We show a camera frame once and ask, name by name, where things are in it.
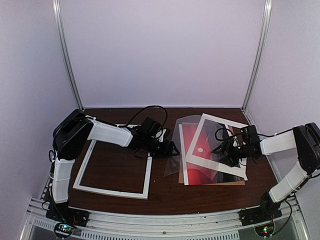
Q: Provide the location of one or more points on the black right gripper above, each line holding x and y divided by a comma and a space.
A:
229, 157

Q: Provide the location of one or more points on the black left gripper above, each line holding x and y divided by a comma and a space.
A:
165, 151

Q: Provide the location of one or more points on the clear acrylic sheet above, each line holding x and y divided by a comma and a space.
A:
173, 163

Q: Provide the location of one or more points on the white picture frame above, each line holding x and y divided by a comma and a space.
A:
147, 180

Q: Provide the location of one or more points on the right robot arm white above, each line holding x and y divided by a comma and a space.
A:
300, 143

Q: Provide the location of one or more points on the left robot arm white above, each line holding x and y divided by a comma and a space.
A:
71, 135

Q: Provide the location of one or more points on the red and dark photo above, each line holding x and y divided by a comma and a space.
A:
186, 134

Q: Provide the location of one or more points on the white mat board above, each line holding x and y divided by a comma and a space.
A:
199, 155

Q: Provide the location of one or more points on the brown backing board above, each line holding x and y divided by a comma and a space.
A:
209, 170

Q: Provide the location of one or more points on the right controller board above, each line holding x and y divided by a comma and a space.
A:
265, 230

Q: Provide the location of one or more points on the controller board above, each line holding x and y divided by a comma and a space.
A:
63, 230
265, 230

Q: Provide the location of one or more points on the left controller board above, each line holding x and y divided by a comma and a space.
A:
63, 230

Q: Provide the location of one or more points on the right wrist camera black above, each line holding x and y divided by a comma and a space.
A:
249, 134

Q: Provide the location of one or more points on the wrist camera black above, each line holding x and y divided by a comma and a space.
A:
150, 127
249, 134

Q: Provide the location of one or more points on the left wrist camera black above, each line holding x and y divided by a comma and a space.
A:
150, 127

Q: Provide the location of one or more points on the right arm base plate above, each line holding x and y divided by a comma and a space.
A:
266, 211

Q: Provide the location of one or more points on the aluminium front rail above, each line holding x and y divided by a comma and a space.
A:
223, 225

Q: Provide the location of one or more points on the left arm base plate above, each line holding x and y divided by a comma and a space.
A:
61, 212

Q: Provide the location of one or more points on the aluminium corner post right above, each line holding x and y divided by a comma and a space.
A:
264, 30

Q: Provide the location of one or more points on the aluminium corner post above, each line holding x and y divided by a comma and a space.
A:
56, 4
264, 30

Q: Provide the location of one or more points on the aluminium corner post left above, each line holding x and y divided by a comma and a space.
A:
56, 4

